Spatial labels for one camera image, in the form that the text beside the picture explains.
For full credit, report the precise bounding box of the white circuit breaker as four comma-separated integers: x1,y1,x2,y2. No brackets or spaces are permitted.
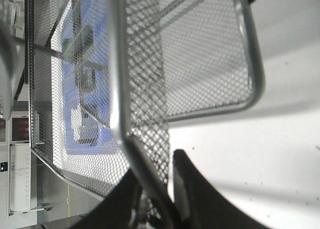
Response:
71,106,99,145

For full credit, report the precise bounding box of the silver metal rack frame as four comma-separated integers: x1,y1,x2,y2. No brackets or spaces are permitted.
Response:
14,0,226,100

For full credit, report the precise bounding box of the silver mesh tray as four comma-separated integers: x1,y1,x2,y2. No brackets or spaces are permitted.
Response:
24,0,176,229
125,0,264,125

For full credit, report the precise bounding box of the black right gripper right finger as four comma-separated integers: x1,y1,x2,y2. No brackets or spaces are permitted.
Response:
173,149,266,229

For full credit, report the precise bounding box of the red emergency stop button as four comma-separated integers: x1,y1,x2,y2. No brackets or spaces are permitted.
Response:
74,66,96,93

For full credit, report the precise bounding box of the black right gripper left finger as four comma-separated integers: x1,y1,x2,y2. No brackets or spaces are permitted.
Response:
72,170,142,229

